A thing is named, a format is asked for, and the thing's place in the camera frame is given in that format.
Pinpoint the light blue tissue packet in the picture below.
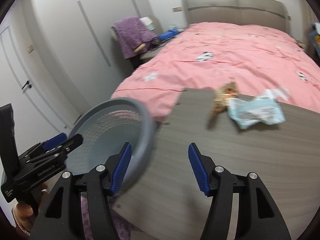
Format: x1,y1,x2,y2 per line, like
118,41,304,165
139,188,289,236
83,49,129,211
227,87,291,129

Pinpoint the brown snack wrapper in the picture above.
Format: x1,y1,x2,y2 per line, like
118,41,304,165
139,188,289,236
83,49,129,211
207,79,239,129

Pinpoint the grey perforated trash basket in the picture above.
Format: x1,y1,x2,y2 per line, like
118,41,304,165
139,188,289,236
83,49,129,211
66,98,156,191

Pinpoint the person's left hand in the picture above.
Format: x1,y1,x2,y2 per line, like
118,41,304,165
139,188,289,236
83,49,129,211
11,182,49,237

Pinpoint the purple floor rug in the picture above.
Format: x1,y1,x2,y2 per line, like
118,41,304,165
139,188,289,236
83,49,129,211
80,194,151,240

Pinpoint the grey wooden board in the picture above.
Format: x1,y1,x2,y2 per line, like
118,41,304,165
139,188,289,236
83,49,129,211
114,89,319,239

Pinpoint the grey bedside chair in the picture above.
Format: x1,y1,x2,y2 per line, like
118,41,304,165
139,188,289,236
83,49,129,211
110,16,164,61

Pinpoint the white wardrobe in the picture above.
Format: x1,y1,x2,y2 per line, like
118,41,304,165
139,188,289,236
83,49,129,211
31,0,152,107

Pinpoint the purple knitted blanket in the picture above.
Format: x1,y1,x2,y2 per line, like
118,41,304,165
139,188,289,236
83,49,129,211
113,16,158,59

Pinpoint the white jar on chair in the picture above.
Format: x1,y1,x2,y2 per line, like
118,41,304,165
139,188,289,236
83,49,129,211
139,17,155,31

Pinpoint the pink bed cover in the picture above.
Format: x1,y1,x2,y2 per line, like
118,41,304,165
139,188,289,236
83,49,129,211
112,22,319,122

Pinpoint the blue device on nightstand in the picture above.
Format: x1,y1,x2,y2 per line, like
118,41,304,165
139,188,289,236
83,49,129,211
158,29,182,42

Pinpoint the blue denim jacket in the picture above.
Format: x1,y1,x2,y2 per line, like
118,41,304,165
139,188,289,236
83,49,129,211
309,22,320,57

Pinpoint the grey upholstered headboard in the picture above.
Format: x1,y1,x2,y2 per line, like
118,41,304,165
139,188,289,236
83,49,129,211
182,0,290,34

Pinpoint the white door with handle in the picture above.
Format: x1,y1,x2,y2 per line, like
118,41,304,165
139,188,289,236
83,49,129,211
1,22,71,151

